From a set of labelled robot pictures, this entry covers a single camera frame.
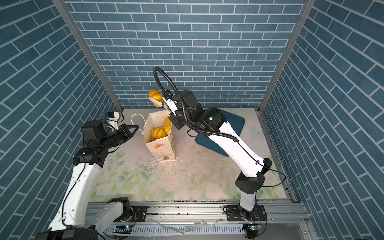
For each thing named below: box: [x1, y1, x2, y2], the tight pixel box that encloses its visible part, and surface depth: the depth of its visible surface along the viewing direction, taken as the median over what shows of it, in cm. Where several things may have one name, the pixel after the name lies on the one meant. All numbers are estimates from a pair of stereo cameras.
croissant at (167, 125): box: [163, 116, 172, 136], surface depth 87 cm
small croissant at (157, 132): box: [149, 126, 168, 142], surface depth 85 cm
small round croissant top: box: [148, 89, 164, 108], surface depth 70 cm
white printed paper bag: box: [143, 109, 176, 164], surface depth 85 cm
